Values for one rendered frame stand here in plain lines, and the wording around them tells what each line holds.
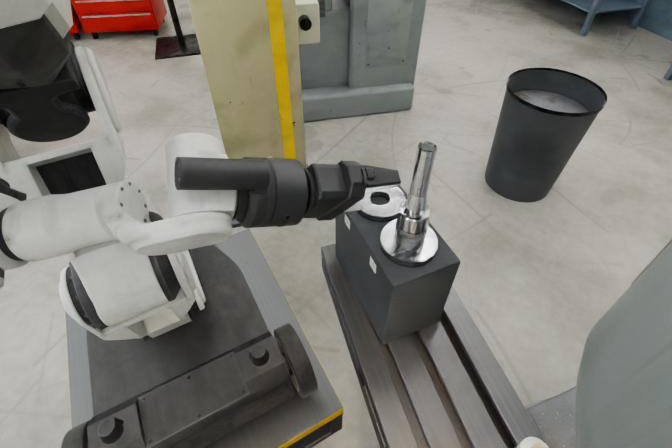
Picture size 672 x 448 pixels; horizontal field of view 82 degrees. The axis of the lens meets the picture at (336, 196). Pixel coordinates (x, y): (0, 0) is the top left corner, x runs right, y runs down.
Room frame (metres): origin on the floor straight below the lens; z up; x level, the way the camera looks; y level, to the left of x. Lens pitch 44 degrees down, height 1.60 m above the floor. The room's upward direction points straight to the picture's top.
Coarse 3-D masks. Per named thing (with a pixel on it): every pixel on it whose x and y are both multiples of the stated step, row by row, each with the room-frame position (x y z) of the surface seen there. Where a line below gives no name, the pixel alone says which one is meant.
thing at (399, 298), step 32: (384, 192) 0.50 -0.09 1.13; (352, 224) 0.45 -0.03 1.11; (384, 224) 0.44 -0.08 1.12; (352, 256) 0.44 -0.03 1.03; (384, 256) 0.37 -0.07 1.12; (416, 256) 0.36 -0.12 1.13; (448, 256) 0.37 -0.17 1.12; (384, 288) 0.33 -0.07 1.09; (416, 288) 0.33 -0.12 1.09; (448, 288) 0.36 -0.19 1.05; (384, 320) 0.32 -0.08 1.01; (416, 320) 0.34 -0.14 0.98
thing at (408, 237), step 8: (400, 224) 0.38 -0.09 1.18; (408, 224) 0.37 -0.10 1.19; (424, 224) 0.38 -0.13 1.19; (400, 232) 0.38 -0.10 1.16; (408, 232) 0.37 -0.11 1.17; (416, 232) 0.37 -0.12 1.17; (424, 232) 0.38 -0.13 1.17; (400, 240) 0.38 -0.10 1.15; (408, 240) 0.37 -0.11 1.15; (416, 240) 0.37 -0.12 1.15; (408, 248) 0.37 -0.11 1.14; (416, 248) 0.37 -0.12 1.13
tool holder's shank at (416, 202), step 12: (420, 144) 0.40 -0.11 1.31; (432, 144) 0.40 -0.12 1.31; (420, 156) 0.39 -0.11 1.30; (432, 156) 0.38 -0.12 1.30; (420, 168) 0.38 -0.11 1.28; (432, 168) 0.39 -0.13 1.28; (420, 180) 0.38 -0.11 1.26; (420, 192) 0.38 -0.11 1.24; (408, 204) 0.39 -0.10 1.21; (420, 204) 0.38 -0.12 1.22
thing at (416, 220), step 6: (402, 204) 0.40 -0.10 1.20; (402, 210) 0.39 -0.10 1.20; (426, 210) 0.39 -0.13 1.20; (402, 216) 0.38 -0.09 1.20; (408, 216) 0.38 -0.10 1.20; (414, 216) 0.38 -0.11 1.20; (420, 216) 0.38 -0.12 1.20; (426, 216) 0.38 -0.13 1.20; (408, 222) 0.37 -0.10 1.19; (414, 222) 0.37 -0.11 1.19; (420, 222) 0.37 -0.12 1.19; (426, 222) 0.38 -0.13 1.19
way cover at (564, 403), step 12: (564, 396) 0.25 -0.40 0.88; (528, 408) 0.24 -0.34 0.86; (540, 408) 0.23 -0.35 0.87; (552, 408) 0.23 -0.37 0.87; (564, 408) 0.23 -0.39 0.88; (540, 420) 0.22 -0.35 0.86; (552, 420) 0.22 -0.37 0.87; (564, 420) 0.21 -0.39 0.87; (540, 432) 0.20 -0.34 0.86; (552, 432) 0.20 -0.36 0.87; (564, 432) 0.20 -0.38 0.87; (552, 444) 0.18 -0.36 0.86; (564, 444) 0.18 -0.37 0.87; (576, 444) 0.18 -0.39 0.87
